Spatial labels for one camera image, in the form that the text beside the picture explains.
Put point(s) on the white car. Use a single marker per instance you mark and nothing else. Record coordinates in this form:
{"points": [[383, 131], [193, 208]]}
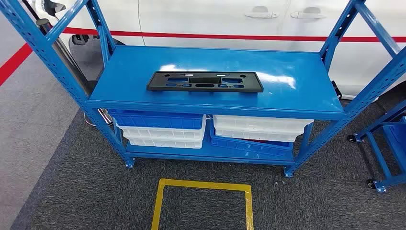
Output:
{"points": [[222, 19]]}

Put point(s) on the tilted blue plastic bin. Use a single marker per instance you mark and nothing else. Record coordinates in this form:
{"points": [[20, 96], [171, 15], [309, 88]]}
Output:
{"points": [[247, 147]]}

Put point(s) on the black plastic plate frame part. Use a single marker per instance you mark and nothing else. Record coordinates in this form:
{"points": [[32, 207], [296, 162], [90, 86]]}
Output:
{"points": [[158, 85]]}

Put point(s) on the wide red barrier belt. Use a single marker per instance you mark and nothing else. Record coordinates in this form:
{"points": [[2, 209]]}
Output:
{"points": [[12, 63]]}

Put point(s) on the yellow floor tape square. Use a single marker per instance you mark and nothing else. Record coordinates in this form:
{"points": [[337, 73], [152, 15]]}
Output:
{"points": [[203, 184]]}

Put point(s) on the blue metal shelf rack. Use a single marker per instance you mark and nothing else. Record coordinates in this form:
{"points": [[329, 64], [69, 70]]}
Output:
{"points": [[127, 82]]}

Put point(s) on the long red barrier belt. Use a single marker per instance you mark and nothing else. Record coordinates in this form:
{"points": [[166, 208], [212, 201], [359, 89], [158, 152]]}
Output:
{"points": [[190, 34]]}

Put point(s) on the black stanchion post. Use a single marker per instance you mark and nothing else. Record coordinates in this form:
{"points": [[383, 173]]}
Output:
{"points": [[31, 8]]}

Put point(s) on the chrome stanchion post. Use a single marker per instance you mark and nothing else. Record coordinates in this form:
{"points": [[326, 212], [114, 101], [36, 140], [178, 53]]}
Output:
{"points": [[68, 60]]}

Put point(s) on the blue wheeled shelf rack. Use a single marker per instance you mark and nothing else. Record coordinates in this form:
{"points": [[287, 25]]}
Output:
{"points": [[377, 158]]}

